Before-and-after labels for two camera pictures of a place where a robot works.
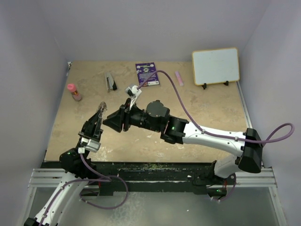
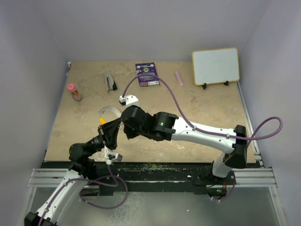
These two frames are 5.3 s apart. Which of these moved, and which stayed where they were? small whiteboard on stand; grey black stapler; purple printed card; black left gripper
Moved: black left gripper
Stayed: grey black stapler; small whiteboard on stand; purple printed card
